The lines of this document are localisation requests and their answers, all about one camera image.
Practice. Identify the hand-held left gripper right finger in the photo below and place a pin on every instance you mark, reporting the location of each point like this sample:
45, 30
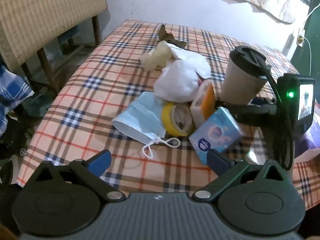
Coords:
220, 162

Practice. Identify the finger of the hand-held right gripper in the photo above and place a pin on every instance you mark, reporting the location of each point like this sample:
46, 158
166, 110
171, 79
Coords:
250, 113

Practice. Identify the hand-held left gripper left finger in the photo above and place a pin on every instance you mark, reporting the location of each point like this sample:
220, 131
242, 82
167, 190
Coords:
100, 161

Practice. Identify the blue tissue pack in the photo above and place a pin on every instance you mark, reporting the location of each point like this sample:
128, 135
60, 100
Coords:
215, 130

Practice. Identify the purple cardboard box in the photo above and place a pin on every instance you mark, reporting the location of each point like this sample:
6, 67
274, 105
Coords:
310, 142

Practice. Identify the orange white tissue pack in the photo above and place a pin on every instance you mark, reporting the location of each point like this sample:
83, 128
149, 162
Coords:
205, 100

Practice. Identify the blue face mask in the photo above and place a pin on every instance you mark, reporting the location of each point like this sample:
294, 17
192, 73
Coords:
140, 115

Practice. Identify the yellow tape roll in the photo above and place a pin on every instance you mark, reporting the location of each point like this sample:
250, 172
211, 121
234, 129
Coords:
167, 120

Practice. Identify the white terry sock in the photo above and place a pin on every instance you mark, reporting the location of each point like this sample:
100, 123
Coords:
175, 82

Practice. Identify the pale yellow sock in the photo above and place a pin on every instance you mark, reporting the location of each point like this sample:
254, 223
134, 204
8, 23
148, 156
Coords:
157, 55

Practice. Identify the olive green cloth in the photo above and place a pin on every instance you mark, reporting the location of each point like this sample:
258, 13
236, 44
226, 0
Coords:
166, 36

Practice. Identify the paper cup with black lid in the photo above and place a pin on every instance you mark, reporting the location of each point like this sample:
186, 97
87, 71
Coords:
240, 80

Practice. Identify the green door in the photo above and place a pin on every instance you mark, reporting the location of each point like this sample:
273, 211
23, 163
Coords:
316, 42

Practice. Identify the dark green cloth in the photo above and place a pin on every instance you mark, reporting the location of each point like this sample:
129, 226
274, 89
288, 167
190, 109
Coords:
40, 105

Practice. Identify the blue plaid cloth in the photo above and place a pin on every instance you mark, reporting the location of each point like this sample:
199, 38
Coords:
12, 92

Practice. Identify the wall socket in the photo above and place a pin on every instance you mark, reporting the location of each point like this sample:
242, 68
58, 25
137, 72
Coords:
300, 38

